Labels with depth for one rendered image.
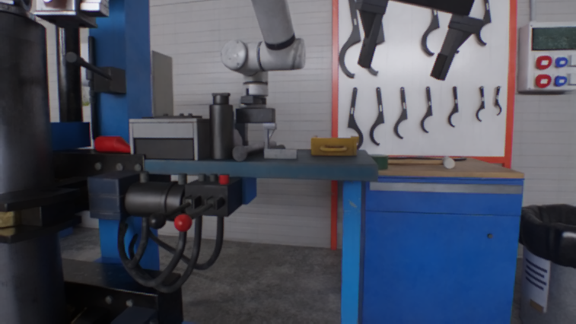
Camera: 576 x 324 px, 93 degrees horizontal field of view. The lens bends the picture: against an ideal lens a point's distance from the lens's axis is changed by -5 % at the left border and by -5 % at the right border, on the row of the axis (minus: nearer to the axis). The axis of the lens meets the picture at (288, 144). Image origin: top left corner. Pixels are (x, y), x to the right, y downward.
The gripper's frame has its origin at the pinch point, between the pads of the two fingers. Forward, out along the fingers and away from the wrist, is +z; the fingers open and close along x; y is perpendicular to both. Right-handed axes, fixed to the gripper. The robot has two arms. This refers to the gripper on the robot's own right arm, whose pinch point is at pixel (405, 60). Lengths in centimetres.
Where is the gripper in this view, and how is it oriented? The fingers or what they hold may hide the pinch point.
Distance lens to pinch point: 51.6
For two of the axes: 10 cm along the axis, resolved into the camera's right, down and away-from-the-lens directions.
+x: 9.8, 1.0, 1.5
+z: -1.6, 8.8, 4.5
